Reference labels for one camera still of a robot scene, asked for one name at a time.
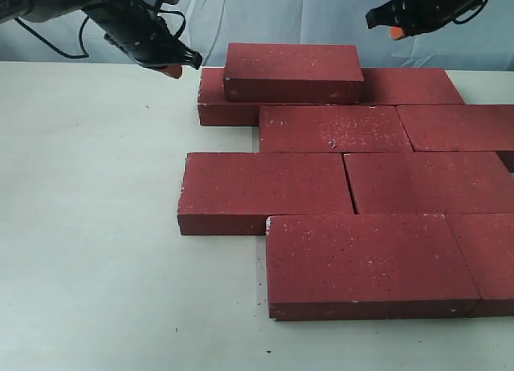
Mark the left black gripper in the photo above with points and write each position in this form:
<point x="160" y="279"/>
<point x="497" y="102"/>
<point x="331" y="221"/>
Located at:
<point x="139" y="30"/>

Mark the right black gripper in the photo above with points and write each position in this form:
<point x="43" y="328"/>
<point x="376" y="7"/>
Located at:
<point x="408" y="18"/>

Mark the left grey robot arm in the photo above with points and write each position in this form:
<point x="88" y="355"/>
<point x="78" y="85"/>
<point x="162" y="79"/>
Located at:
<point x="24" y="11"/>

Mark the red back left brick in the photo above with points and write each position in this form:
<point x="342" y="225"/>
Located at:
<point x="215" y="110"/>

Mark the red back right brick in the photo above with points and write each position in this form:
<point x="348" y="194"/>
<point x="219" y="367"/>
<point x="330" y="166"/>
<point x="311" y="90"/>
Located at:
<point x="408" y="86"/>

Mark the red top stacked brick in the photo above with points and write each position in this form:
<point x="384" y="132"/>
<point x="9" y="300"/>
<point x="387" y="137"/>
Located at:
<point x="293" y="73"/>

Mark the red middle right brick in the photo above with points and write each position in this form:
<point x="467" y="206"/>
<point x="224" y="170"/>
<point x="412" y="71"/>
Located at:
<point x="460" y="128"/>

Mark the red third row brick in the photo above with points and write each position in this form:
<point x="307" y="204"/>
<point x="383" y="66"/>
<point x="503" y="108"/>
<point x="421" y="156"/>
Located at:
<point x="435" y="182"/>

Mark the red front right brick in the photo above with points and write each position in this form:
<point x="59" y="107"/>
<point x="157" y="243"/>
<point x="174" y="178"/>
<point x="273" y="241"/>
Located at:
<point x="486" y="243"/>

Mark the red front left brick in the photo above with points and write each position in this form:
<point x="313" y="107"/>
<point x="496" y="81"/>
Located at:
<point x="365" y="267"/>

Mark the white backdrop curtain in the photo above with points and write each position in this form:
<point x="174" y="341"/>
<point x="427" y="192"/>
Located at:
<point x="479" y="39"/>

